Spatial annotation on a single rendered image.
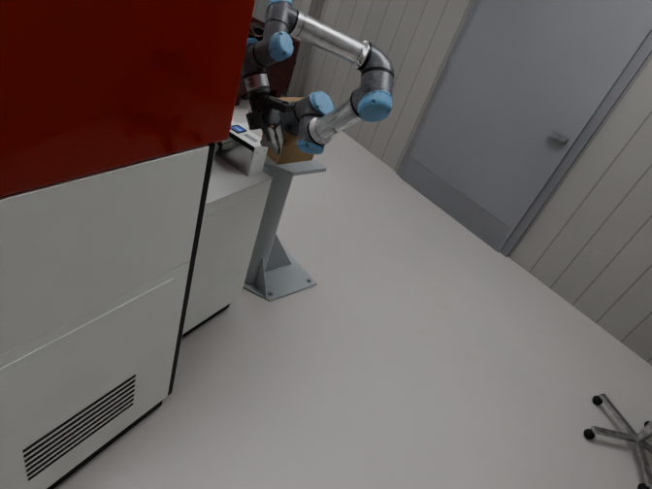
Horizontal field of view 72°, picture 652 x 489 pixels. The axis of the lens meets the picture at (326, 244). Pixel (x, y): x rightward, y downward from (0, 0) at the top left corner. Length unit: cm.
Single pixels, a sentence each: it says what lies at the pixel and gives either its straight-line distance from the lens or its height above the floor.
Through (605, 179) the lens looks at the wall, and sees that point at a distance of 374.
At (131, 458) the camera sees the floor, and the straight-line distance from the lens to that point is 199.
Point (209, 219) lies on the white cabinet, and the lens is 178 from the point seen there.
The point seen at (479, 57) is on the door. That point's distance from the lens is 406.
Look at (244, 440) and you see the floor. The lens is 205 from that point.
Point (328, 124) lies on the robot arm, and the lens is 180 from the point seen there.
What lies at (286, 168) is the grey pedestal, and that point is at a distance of 210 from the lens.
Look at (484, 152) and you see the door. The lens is 400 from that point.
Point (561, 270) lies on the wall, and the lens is 396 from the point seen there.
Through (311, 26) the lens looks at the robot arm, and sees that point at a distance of 158.
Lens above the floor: 178
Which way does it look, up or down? 35 degrees down
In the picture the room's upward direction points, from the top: 21 degrees clockwise
